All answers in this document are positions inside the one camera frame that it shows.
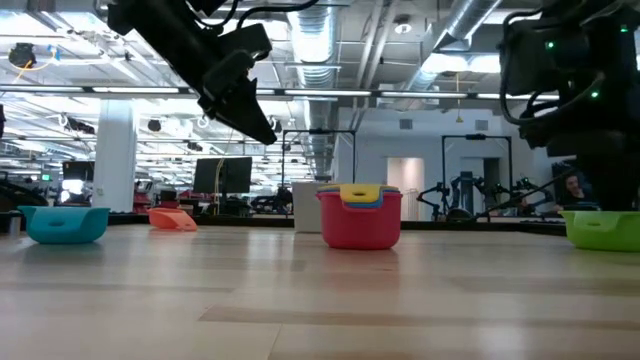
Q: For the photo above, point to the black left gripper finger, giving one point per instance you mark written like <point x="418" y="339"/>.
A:
<point x="250" y="120"/>

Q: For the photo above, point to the green measuring cup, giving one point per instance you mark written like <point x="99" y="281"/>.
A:
<point x="605" y="232"/>

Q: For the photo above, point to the orange measuring cup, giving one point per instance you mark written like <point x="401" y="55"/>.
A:
<point x="172" y="220"/>

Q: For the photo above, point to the yellow measuring cup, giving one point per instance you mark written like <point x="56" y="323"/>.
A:
<point x="362" y="194"/>

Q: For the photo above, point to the large blue measuring cup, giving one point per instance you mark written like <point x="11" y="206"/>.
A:
<point x="375" y="205"/>

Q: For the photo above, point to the red measuring cup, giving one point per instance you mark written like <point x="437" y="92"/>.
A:
<point x="360" y="227"/>

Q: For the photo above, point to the teal measuring cup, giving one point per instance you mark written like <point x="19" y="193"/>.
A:
<point x="65" y="225"/>

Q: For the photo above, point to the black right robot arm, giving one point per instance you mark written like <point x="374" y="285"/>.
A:
<point x="615" y="65"/>

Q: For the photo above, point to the black background robot arm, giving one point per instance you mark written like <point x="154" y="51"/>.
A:
<point x="435" y="192"/>
<point x="525" y="187"/>

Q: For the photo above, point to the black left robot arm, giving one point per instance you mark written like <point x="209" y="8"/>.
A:
<point x="150" y="25"/>

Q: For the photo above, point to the person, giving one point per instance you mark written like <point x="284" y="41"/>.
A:
<point x="572" y="187"/>

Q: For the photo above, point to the large dark monitor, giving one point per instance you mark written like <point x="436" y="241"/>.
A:
<point x="222" y="175"/>

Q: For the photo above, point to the ceiling light strip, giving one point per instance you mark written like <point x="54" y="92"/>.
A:
<point x="75" y="90"/>
<point x="425" y="95"/>
<point x="325" y="92"/>

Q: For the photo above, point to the white building pillar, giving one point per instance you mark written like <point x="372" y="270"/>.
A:
<point x="115" y="160"/>

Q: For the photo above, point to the small dark monitor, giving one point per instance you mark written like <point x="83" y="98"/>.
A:
<point x="79" y="170"/>

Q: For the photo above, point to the round ceiling sensor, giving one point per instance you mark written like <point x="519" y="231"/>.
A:
<point x="402" y="28"/>

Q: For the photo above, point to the black ceiling-mounted device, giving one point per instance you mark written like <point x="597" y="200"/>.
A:
<point x="22" y="55"/>

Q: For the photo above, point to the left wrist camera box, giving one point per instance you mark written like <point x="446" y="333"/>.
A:
<point x="247" y="40"/>

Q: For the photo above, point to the silver ribbed ventilation duct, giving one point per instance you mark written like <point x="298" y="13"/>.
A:
<point x="312" y="40"/>

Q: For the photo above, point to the black metal table frame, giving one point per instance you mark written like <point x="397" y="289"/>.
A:
<point x="250" y="220"/>

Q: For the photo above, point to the black background rig frame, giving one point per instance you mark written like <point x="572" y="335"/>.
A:
<point x="475" y="136"/>

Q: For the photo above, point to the silver slanted ventilation duct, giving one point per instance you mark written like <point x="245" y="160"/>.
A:
<point x="465" y="20"/>

